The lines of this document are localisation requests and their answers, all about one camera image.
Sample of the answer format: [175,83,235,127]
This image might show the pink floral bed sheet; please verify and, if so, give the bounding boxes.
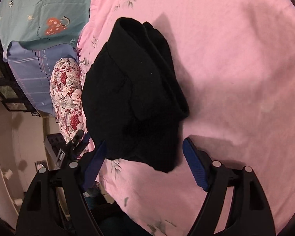
[79,0,295,231]

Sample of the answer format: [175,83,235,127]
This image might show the wooden shelf with frames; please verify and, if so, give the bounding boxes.
[0,41,40,117]

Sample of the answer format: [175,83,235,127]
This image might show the black pants with smiley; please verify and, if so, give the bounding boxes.
[81,18,189,173]

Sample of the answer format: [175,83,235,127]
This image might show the red floral pillow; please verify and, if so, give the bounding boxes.
[49,58,85,142]

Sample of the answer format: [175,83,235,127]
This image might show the blue plaid cloth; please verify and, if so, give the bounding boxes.
[7,41,77,116]

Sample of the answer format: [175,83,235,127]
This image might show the teal heart-print quilt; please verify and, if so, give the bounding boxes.
[0,0,90,51]

